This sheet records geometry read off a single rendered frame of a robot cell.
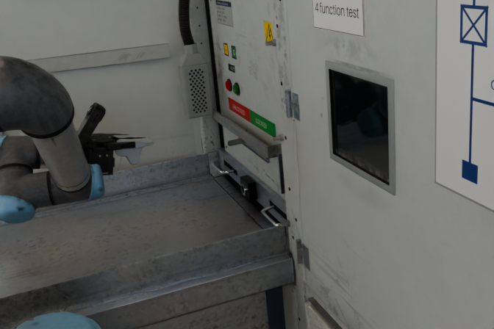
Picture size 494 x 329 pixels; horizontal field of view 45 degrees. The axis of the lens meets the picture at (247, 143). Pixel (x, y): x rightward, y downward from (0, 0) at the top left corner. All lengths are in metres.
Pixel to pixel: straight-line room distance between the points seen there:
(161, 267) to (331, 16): 0.62
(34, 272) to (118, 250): 0.19
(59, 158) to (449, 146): 0.70
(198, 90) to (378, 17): 0.91
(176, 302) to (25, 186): 0.39
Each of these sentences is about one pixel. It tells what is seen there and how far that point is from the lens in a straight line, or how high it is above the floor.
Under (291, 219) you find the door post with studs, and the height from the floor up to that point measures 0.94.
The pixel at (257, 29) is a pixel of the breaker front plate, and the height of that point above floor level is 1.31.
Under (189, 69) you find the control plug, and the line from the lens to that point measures 1.62.
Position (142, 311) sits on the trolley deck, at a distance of 1.24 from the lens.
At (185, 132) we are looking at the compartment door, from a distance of 1.84.
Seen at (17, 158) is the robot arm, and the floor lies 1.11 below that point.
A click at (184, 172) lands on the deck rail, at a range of 1.78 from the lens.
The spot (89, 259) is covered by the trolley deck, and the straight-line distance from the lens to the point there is 1.43.
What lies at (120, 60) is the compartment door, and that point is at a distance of 1.77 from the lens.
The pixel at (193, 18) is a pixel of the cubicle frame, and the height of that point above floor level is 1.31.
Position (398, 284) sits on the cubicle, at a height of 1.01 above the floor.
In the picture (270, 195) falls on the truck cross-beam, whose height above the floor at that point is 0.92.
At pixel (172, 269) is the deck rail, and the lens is 1.25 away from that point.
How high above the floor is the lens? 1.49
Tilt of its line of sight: 18 degrees down
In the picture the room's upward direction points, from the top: 6 degrees counter-clockwise
